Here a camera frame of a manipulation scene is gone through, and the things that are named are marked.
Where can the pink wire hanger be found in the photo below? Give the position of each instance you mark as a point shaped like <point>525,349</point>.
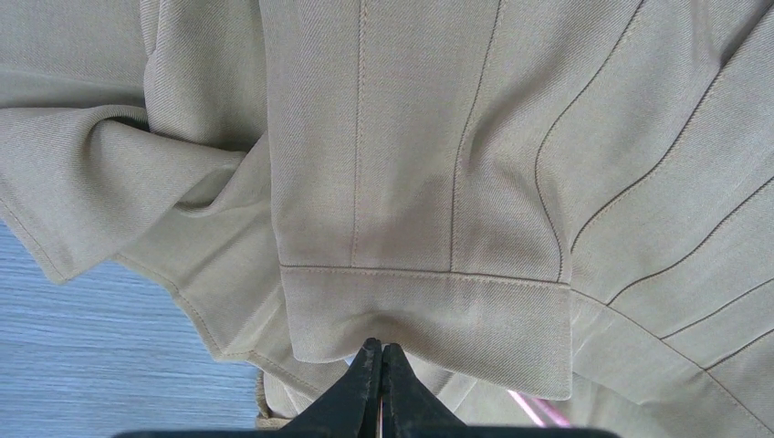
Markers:
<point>540,412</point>

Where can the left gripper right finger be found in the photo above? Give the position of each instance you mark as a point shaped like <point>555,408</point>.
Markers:
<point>411,410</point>

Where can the tan brown garment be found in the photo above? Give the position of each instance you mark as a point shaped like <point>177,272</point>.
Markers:
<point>568,199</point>

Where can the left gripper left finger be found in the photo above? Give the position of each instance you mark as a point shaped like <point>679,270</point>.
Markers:
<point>346,409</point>

